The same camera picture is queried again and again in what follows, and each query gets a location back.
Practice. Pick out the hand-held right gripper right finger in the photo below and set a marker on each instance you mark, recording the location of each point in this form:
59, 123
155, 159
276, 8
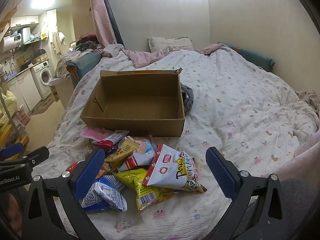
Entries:
221, 175

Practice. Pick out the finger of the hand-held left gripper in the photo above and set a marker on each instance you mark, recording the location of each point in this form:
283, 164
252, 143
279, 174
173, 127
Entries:
11, 150
32, 158

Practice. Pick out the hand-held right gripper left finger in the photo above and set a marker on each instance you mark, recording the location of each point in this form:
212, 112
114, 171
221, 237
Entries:
88, 175

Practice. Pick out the orange biscuit packet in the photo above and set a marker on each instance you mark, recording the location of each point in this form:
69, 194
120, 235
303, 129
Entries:
102, 172

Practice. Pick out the small red snack packet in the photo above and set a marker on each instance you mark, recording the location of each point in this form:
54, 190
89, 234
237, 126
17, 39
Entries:
72, 167

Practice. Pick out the blue white snack bag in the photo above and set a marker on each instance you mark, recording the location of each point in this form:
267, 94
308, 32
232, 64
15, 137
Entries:
110, 195

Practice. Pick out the tan yellow snack packet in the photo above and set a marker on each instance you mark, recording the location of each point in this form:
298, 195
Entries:
122, 152

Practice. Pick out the red white snack bar packet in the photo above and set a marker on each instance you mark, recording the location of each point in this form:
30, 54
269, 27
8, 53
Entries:
110, 140

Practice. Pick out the pink snack packet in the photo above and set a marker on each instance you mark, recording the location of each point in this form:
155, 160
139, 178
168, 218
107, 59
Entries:
92, 132

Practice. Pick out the large red white snack bag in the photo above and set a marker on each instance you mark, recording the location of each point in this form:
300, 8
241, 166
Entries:
172, 172

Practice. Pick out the white red striped snack bag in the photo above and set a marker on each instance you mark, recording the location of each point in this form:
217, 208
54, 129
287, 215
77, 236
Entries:
140, 158

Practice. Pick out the brown cardboard box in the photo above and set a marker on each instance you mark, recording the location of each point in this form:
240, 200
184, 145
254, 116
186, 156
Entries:
140, 127

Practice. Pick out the yellow cloth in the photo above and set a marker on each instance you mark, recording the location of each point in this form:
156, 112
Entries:
7, 105

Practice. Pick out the brown floor mat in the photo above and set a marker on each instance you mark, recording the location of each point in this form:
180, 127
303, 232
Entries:
42, 107

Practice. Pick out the white base cabinet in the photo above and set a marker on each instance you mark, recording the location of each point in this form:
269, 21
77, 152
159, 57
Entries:
25, 90

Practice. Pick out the white storage bin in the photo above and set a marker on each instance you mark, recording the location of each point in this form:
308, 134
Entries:
53, 82

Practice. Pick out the white washing machine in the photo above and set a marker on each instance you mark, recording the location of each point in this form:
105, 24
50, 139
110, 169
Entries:
43, 77

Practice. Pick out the grey striped cloth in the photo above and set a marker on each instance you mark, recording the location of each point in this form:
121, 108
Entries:
187, 100

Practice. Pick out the grey fuzzy cloth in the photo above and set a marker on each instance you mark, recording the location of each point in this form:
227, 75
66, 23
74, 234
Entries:
300, 200

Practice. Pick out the white printed clothes pile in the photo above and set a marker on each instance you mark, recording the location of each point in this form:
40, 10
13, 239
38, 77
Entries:
65, 62

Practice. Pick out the white water heater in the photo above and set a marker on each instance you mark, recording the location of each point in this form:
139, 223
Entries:
12, 42

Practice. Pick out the beige crumpled cloth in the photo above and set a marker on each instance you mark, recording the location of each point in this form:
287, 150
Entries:
308, 102

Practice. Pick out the white hanging towel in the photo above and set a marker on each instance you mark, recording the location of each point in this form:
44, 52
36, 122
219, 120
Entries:
57, 42

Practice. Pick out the dark clothes pile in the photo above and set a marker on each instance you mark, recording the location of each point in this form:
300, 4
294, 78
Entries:
87, 42

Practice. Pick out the pink blanket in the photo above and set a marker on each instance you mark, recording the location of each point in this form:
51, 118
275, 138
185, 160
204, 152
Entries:
145, 57

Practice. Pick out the beige pillow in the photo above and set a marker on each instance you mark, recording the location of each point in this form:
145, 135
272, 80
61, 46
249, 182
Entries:
170, 43

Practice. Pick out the pink curtain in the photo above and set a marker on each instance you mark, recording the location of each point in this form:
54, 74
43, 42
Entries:
100, 10

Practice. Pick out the white wall cabinet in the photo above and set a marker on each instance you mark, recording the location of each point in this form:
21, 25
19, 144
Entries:
25, 21

